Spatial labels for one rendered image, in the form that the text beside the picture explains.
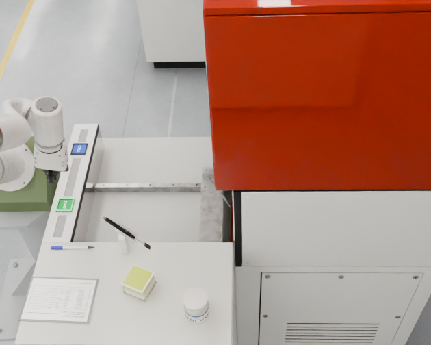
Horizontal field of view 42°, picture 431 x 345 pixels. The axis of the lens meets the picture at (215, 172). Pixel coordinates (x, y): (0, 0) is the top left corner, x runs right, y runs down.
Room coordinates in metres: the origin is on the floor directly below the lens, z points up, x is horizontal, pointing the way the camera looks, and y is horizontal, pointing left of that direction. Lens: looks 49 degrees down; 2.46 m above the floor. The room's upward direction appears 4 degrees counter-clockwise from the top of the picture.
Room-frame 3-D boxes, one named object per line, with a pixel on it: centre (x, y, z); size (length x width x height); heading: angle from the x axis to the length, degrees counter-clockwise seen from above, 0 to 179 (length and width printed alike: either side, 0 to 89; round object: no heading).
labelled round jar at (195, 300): (0.76, 0.08, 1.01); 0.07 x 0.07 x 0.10
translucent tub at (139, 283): (0.85, 0.25, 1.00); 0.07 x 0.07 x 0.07; 62
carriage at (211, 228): (1.20, 0.02, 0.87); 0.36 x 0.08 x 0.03; 176
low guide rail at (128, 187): (1.35, 0.21, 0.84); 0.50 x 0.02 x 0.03; 86
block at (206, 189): (1.28, 0.02, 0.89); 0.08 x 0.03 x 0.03; 86
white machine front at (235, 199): (1.40, -0.08, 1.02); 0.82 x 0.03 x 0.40; 176
